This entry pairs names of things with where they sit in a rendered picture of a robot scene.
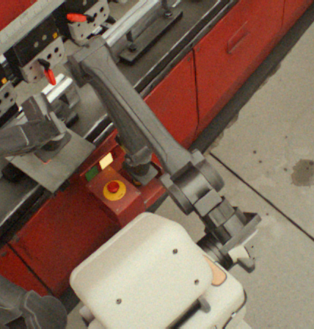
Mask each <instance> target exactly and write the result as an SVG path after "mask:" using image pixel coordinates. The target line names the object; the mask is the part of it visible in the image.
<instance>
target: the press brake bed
mask: <svg viewBox="0 0 314 329"><path fill-rule="evenodd" d="M246 21H247V32H250V35H249V36H248V38H247V39H246V40H245V41H244V42H243V43H242V44H241V45H240V46H239V47H238V48H237V49H236V50H235V52H234V53H233V54H232V55H230V54H228V53H227V42H228V40H229V39H230V38H231V37H232V36H233V35H234V34H235V33H236V32H237V31H238V30H239V29H240V28H241V27H242V26H243V24H245V23H246ZM313 22H314V0H229V1H228V3H226V4H225V5H224V6H223V7H222V8H221V9H220V11H218V12H217V14H215V16H214V17H212V19H210V20H209V21H208V22H207V23H206V24H205V25H204V27H203V28H201V29H200V30H199V32H198V33H196V35H195V36H193V38H192V39H191V40H190V41H189V42H188V43H187V44H186V45H185V46H184V47H182V49H181V50H179V51H178V53H177V54H176V55H175V56H174V57H173V58H172V59H171V60H170V61H169V62H168V63H167V64H166V65H165V66H164V67H163V68H162V69H161V70H160V71H159V72H158V74H157V75H156V76H155V77H154V78H153V79H151V80H150V81H149V82H148V83H147V84H146V85H145V86H144V87H143V88H142V89H141V90H140V91H139V95H140V96H141V97H142V99H143V100H144V102H145V103H146V104H147V105H148V106H149V107H150V109H151V110H152V111H153V112H154V113H155V114H156V116H157V117H158V119H159V120H160V122H161V123H162V124H163V126H164V127H165V128H166V130H167V131H168V132H169V133H170V134H171V135H172V136H173V137H174V138H175V139H176V140H177V141H178V142H179V144H180V145H181V146H182V147H184V148H185V149H186V150H187V151H189V152H193V151H195V150H196V149H197V150H199V152H200V153H201V154H202V155H203V153H205V151H206V150H207V149H208V148H209V146H210V145H211V144H212V143H213V142H214V141H215V139H216V138H217V136H218V135H219V134H221V133H222V132H223V130H224V129H225V128H226V127H227V125H228V124H229V122H230V121H231V120H232V119H233V117H234V116H236V115H237V114H238V112H239V111H240V110H241V109H242V107H243V106H244V105H245V104H246V102H247V101H248V100H249V99H250V98H251V97H252V95H253V94H254V93H255V92H256V90H257V89H258V88H259V86H261V85H262V83H263V82H264V81H265V80H266V78H267V77H268V76H269V74H270V73H271V72H272V71H273V70H274V69H275V68H276V67H277V65H278V64H279V63H280V62H281V60H282V59H283V58H284V56H285V55H287V54H288V52H289V51H290V50H291V48H292V47H293V46H295V44H296V42H297V41H298V40H299V38H300V37H302V36H303V34H304V33H305V32H306V30H307V29H309V28H310V25H311V24H312V23H313ZM117 133H118V131H117V129H116V127H115V125H114V124H113V122H112V121H111V122H110V123H109V124H108V125H107V126H106V127H105V128H104V129H103V130H102V131H101V132H100V134H98V135H97V136H96V137H95V138H94V139H93V141H92V142H91V143H92V144H93V145H95V146H96V149H95V150H94V151H93V152H92V153H91V154H90V155H89V156H88V157H87V158H86V159H85V160H84V161H83V162H82V163H81V165H80V166H79V167H78V170H77V171H76V172H75V173H74V174H73V175H72V176H71V177H70V178H68V181H69V182H70V186H69V187H68V188H67V189H66V190H65V191H64V192H61V191H60V190H59V189H56V190H55V191H54V193H52V192H51V191H50V190H48V189H45V190H44V191H43V192H42V193H41V195H40V196H39V197H38V198H37V199H36V200H35V201H34V202H33V203H31V204H30V207H29V208H28V209H27V210H26V211H25V212H24V213H23V214H22V215H21V216H20V217H19V218H18V219H17V220H16V221H15V222H14V223H13V224H12V225H11V226H10V227H9V228H8V229H7V230H6V231H5V232H4V234H3V235H2V236H1V237H0V274H1V275H3V276H4V277H5V278H6V279H7V280H9V281H11V282H13V283H14V284H15V285H17V286H20V287H22V288H24V289H25V290H26V291H31V290H33V291H35V292H36V293H38V294H39V295H40V296H41V297H43V296H46V295H50V296H53V297H56V298H57V299H59V301H60V302H61V303H62V305H63V306H64V307H65V309H66V312H67V315H68V314H69V313H70V312H71V311H72V310H73V308H74V307H75V306H76V305H77V303H78V302H80V298H79V297H78V296H77V294H76V293H75V291H74V290H73V289H72V287H71V286H70V274H71V272H72V271H73V270H74V269H75V268H76V267H77V266H78V265H80V264H81V263H82V262H83V261H84V260H86V259H87V258H88V257H89V256H91V255H92V254H93V253H94V252H95V251H96V250H97V249H99V248H100V247H101V246H102V245H104V243H106V242H108V241H109V240H110V239H111V238H112V237H113V236H114V235H115V234H117V233H118V232H119V231H120V230H121V229H120V227H119V226H118V225H116V224H115V223H114V222H113V221H112V220H111V219H110V218H109V217H107V216H106V215H105V214H104V213H103V212H102V211H101V210H100V209H99V208H98V207H97V206H96V205H95V204H94V203H92V201H91V199H90V196H89V194H88V192H87V191H86V189H85V186H84V183H83V181H82V178H81V176H80V175H81V174H82V173H83V172H84V171H85V170H86V169H88V168H89V167H90V166H91V165H93V164H94V163H95V162H96V161H97V160H99V158H100V157H101V156H102V155H104V154H105V153H106V152H108V151H109V150H110V149H111V148H113V147H114V146H115V145H116V144H117V142H116V141H115V139H114V138H115V137H116V136H117Z"/></svg>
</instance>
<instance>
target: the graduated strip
mask: <svg viewBox="0 0 314 329"><path fill-rule="evenodd" d="M52 1H53V0H39V1H37V2H36V3H35V4H34V5H33V6H32V7H30V8H29V9H28V10H27V11H25V12H24V13H23V14H22V15H21V16H20V17H19V18H17V19H16V20H15V21H13V22H12V23H11V24H10V25H9V26H8V27H7V28H5V29H4V30H3V31H1V32H0V45H1V44H2V43H4V42H5V41H6V40H7V39H8V38H9V37H10V36H12V35H13V34H14V33H15V32H17V31H18V29H20V28H21V27H22V26H24V25H25V24H26V23H27V22H28V21H29V20H30V19H31V18H33V17H34V16H35V15H37V14H38V13H39V12H40V11H41V10H43V8H44V7H46V6H47V5H48V4H49V3H51V2H52Z"/></svg>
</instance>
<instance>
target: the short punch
mask: <svg viewBox="0 0 314 329"><path fill-rule="evenodd" d="M20 113H21V112H20V109H19V107H18V105H17V103H16V102H15V103H14V104H13V105H12V106H11V108H10V109H9V110H7V111H6V112H5V113H4V114H3V115H2V116H1V117H0V130H2V129H3V128H4V127H5V126H8V125H9V124H10V122H11V121H12V120H13V119H14V118H15V117H17V116H18V115H19V114H20Z"/></svg>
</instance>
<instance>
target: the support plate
mask: <svg viewBox="0 0 314 329"><path fill-rule="evenodd" d="M66 129H67V132H68V133H69V134H71V135H72V137H71V138H70V142H69V143H68V144H67V145H66V146H65V147H64V148H63V149H62V150H61V151H60V152H59V153H57V154H56V155H55V156H52V157H51V161H50V162H49V163H48V164H43V163H42V162H41V161H40V159H39V158H37V157H36V156H35V155H34V154H29V155H27V156H22V157H20V155H19V156H16V157H15V158H14V159H13V160H12V161H10V160H11V158H13V157H14V156H8V157H5V159H7V161H9V162H11V163H12V164H13V165H15V166H16V167H17V168H18V169H19V170H22V171H24V172H25V173H26V174H27V175H29V176H30V177H31V178H33V179H34V180H35V181H36V182H38V183H39V184H40V185H41V186H43V187H45V188H46V189H48V190H50V191H51V192H52V193H54V191H55V190H56V189H58V188H59V187H60V186H61V185H62V184H63V183H64V182H65V180H66V179H67V177H68V176H69V175H70V174H71V173H72V172H74V171H75V170H76V169H77V168H78V167H79V166H80V165H81V163H82V162H83V161H84V160H85V159H86V158H87V157H88V156H89V155H90V154H91V153H92V152H93V151H94V150H95V149H96V146H95V145H93V144H92V143H91V142H88V141H87V140H85V139H84V138H83V137H81V136H80V135H77V134H75V133H74V132H72V131H71V130H69V129H68V128H67V127H66Z"/></svg>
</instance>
